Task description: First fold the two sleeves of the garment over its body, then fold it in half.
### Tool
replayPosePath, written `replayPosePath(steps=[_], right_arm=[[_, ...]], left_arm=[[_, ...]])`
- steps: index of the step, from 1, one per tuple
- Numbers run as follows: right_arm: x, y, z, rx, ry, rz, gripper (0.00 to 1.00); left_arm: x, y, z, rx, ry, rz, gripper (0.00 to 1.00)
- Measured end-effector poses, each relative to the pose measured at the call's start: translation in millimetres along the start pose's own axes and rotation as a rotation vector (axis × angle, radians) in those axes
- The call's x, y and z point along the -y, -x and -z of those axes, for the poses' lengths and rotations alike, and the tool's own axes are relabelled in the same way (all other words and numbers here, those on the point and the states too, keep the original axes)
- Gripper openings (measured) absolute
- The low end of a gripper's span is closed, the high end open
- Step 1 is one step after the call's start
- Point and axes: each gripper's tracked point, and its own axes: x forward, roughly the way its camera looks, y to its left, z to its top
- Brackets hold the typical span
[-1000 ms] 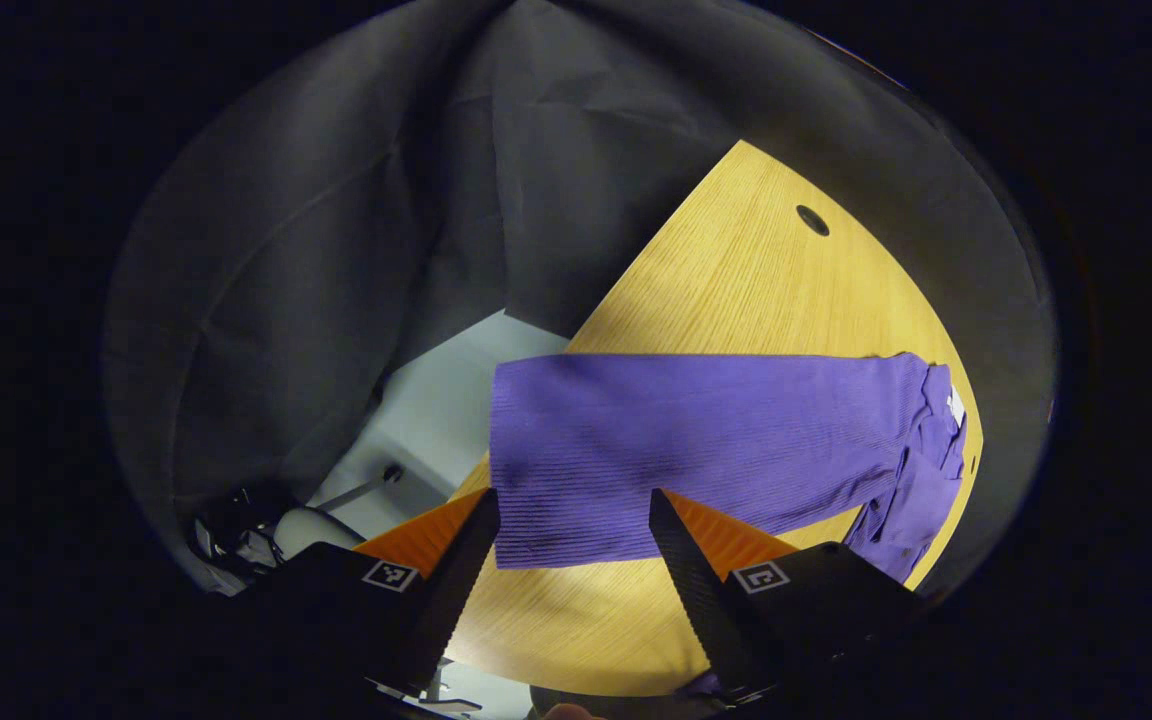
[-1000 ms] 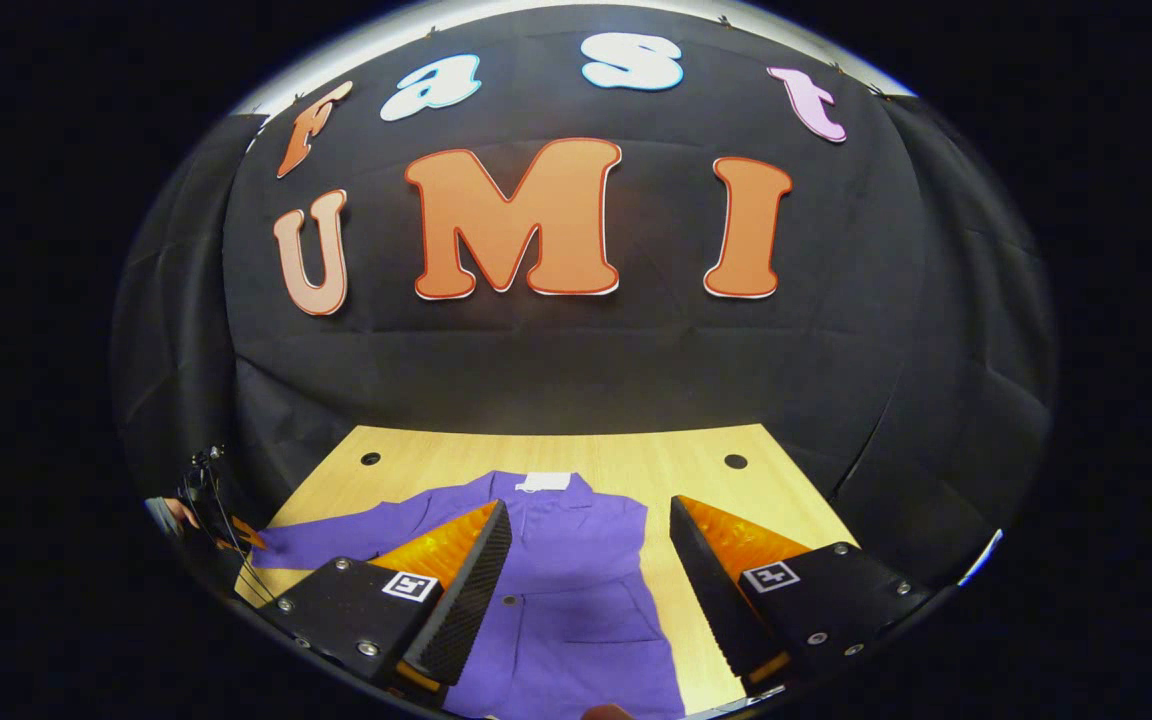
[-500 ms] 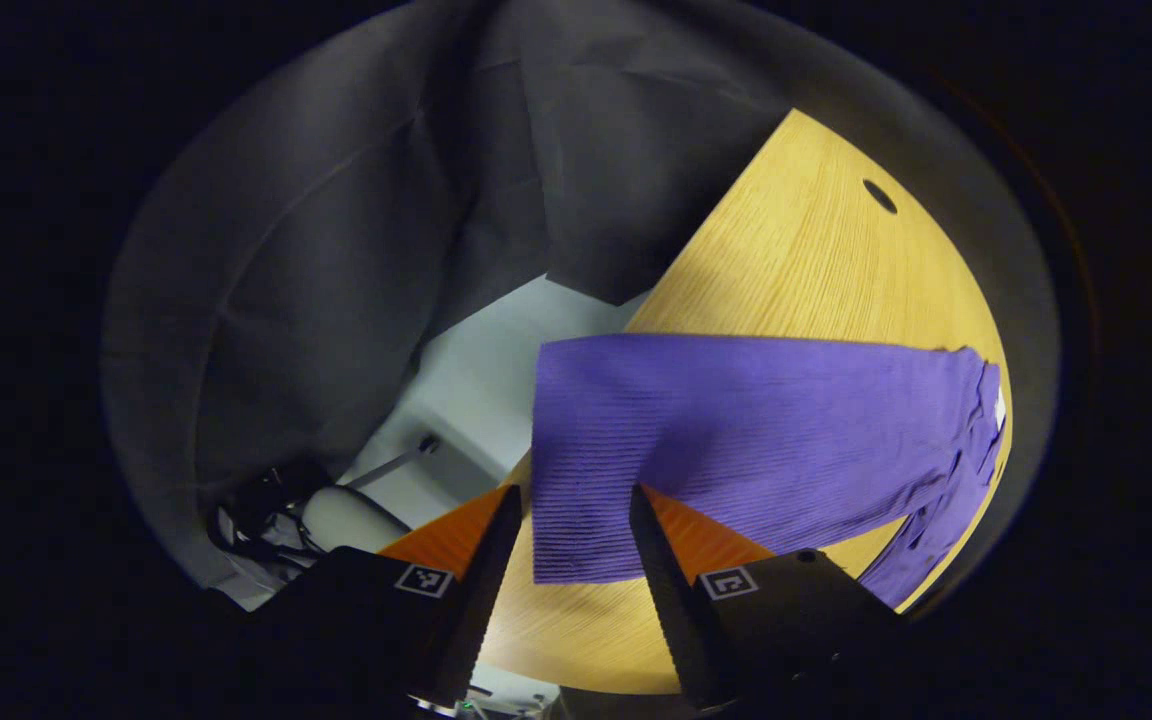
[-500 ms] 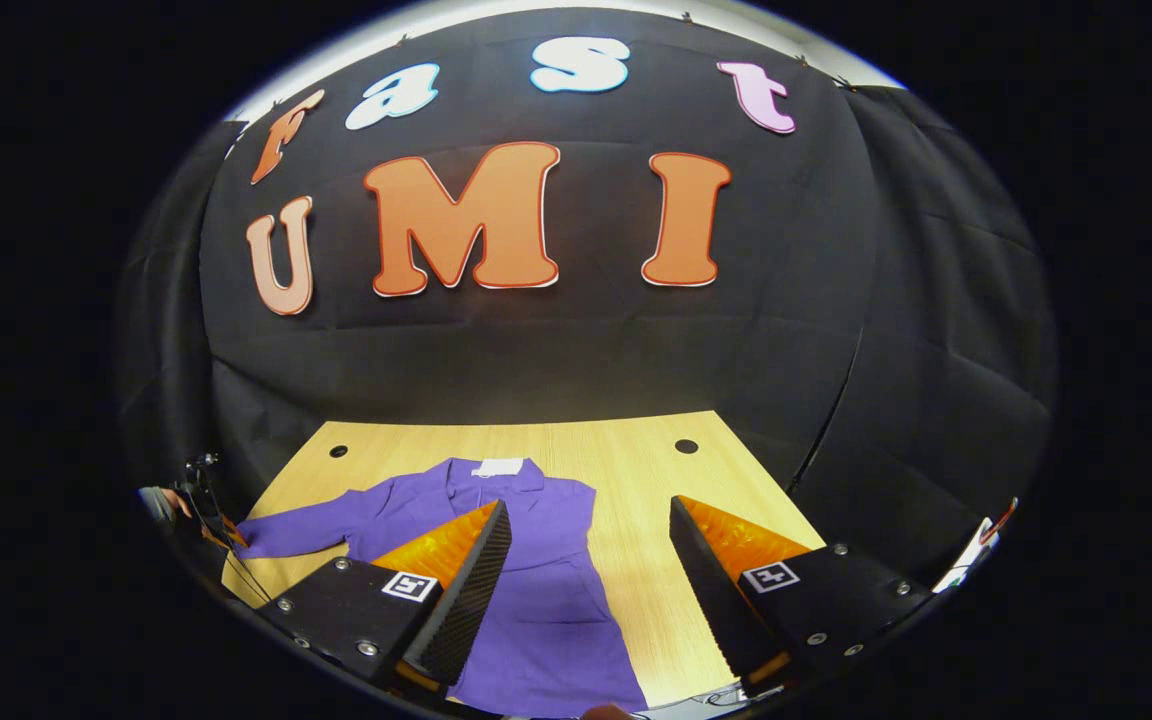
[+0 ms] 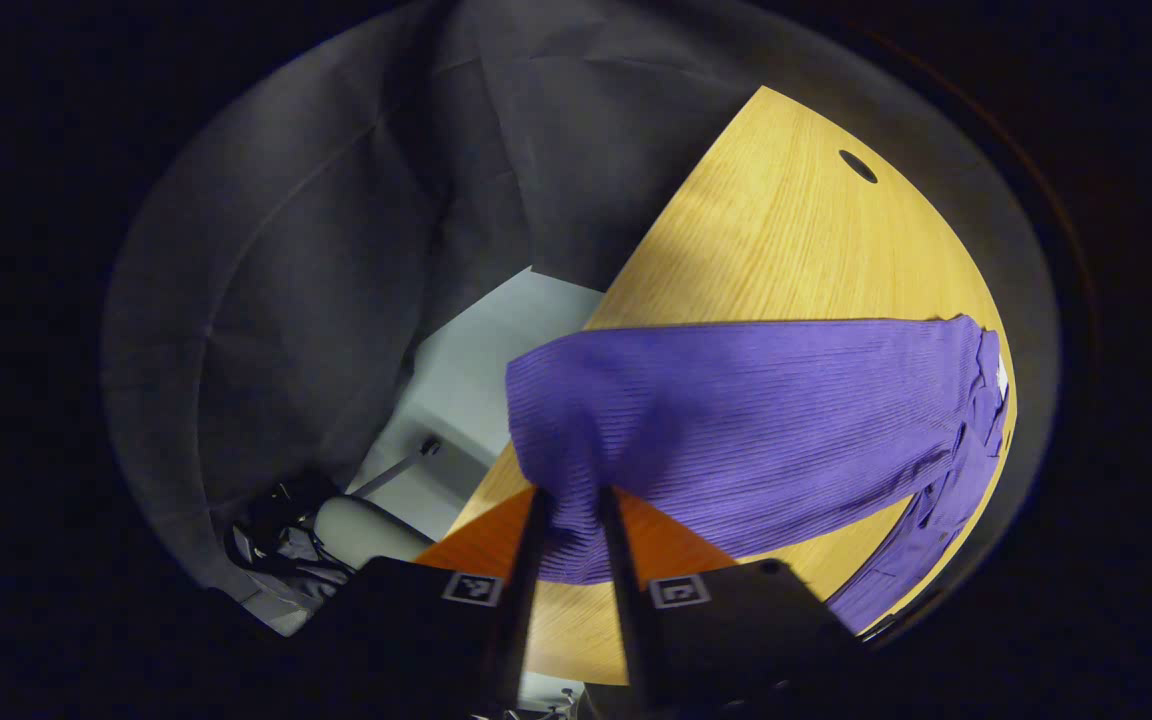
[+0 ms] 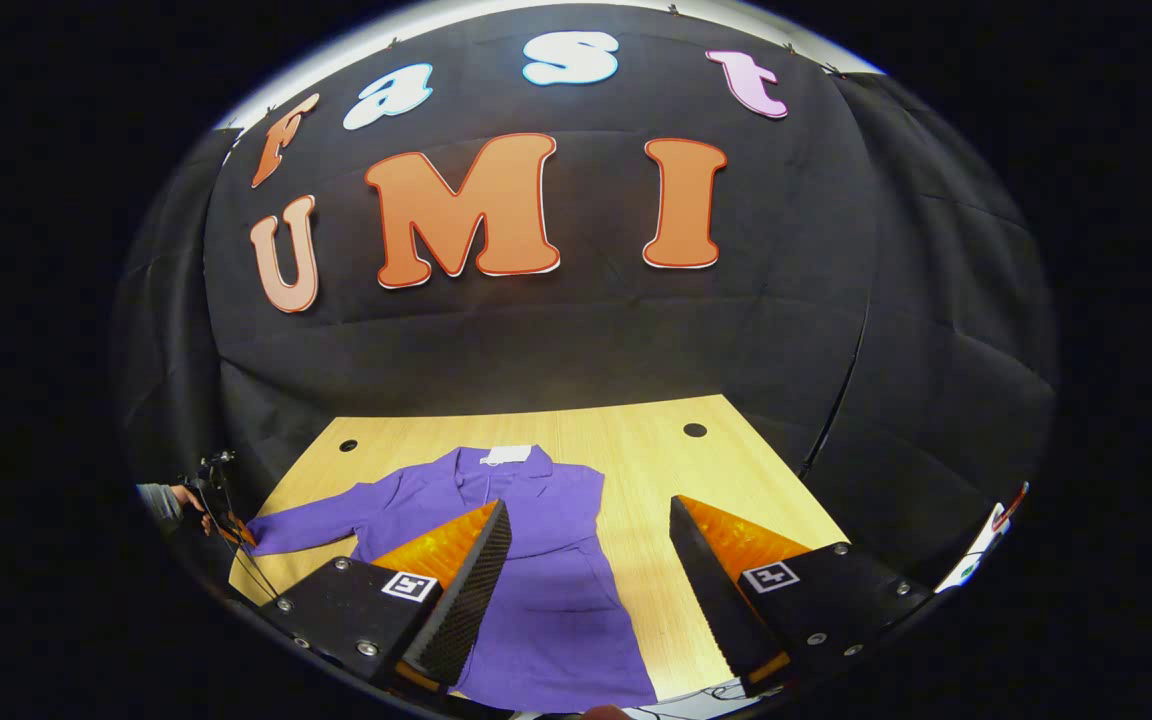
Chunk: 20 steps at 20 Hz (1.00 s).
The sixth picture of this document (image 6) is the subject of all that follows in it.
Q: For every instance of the white panel with coloured stickers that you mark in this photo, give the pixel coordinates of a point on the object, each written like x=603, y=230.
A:
x=971, y=565

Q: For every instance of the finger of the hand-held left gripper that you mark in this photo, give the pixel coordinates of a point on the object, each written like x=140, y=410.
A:
x=241, y=531

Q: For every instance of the small red tag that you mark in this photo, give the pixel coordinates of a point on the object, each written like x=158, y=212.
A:
x=1011, y=505

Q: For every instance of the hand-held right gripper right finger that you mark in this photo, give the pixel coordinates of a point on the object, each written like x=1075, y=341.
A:
x=711, y=590

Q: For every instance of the purple garment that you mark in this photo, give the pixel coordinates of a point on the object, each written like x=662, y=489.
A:
x=556, y=620

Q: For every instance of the black backdrop cloth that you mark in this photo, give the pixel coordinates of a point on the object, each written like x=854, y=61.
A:
x=536, y=350

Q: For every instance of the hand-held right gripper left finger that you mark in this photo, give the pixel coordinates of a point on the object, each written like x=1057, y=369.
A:
x=466, y=600

